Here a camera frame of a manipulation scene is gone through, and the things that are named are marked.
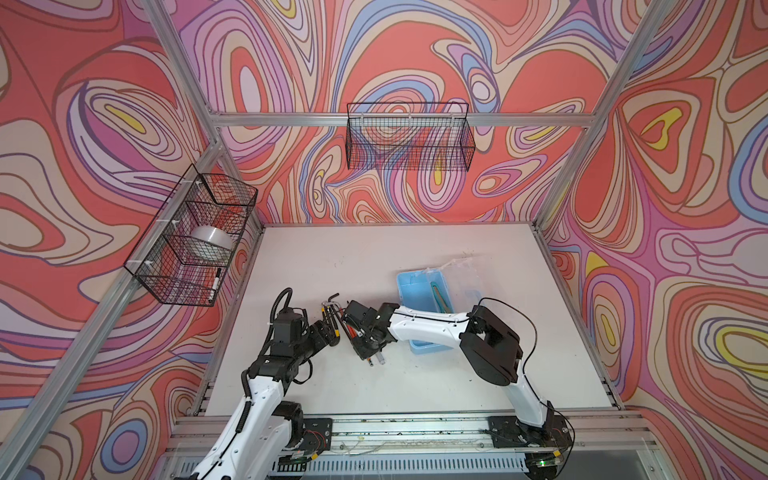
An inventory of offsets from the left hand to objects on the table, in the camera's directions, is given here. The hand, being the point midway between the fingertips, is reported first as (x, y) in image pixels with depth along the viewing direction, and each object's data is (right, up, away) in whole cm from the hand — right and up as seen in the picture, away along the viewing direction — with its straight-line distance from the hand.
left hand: (328, 330), depth 84 cm
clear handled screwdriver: (+15, -8, 0) cm, 17 cm away
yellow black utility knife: (-3, +3, +9) cm, 10 cm away
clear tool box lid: (+40, +13, +6) cm, 43 cm away
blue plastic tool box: (+29, +11, +7) cm, 32 cm away
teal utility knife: (+33, +8, +5) cm, 34 cm away
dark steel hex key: (-2, +8, +15) cm, 17 cm away
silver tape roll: (-25, +25, -14) cm, 38 cm away
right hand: (+11, -8, +3) cm, 14 cm away
